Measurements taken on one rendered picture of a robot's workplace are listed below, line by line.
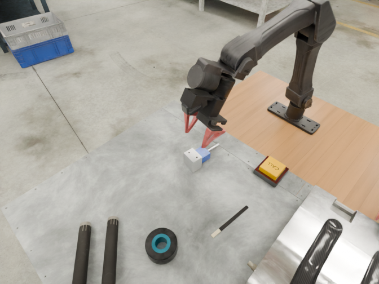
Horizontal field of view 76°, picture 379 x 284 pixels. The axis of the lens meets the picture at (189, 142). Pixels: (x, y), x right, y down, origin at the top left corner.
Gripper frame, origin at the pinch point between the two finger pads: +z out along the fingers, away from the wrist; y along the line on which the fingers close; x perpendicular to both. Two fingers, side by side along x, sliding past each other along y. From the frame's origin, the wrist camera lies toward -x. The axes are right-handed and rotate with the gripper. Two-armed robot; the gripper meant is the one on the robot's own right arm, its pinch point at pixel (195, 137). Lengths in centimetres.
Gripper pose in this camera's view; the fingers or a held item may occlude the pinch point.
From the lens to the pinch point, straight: 72.0
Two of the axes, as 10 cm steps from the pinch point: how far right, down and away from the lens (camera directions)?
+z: -3.9, 8.1, 4.3
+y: 6.2, 5.8, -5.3
